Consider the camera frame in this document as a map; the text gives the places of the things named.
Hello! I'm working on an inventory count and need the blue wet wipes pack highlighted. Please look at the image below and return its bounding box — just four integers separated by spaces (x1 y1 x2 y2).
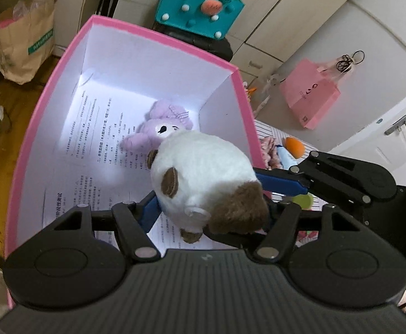
275 145 297 170

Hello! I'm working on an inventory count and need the orange makeup sponge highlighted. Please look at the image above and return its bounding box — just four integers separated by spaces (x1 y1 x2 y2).
284 136 305 159

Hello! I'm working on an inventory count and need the pink floral scrunchie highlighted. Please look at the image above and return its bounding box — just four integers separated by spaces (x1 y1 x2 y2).
260 136 282 170

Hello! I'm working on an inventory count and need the green makeup sponge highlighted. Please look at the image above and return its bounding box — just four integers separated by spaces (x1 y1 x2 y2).
291 193 314 210

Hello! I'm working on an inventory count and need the white brown plush dog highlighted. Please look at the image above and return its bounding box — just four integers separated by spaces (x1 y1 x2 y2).
146 131 269 244

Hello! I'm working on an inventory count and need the purple plush toy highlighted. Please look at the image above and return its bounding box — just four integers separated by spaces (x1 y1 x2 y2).
121 100 193 153

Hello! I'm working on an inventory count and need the striped pink tablecloth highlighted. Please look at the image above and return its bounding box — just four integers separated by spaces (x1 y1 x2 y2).
253 119 329 247

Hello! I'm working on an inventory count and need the white door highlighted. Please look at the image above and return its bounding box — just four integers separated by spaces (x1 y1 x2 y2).
330 98 406 186

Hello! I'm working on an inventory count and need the printed paper sheet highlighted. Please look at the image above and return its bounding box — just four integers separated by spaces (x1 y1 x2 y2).
42 73 236 251

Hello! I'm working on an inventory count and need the pink paper bag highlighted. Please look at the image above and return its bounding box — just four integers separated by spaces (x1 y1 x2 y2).
279 59 341 130

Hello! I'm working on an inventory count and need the pink cardboard box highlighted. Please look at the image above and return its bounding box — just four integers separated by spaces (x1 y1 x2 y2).
4 14 273 309

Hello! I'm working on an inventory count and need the floral gift bag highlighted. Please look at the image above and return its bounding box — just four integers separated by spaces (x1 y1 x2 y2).
244 83 270 118

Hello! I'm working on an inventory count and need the black suitcase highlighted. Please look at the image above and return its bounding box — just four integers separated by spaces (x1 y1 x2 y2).
152 22 233 62

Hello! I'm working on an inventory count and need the beige wardrobe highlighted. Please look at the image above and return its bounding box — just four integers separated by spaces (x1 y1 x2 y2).
53 0 347 82

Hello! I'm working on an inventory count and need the teal felt handbag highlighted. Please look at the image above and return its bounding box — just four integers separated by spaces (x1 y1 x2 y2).
155 0 244 40

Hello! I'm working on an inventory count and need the brown paper bag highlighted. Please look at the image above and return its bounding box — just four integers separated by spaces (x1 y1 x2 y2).
0 0 54 85

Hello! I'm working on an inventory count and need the metal door handle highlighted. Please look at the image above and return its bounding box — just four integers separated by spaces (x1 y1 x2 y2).
384 115 406 136

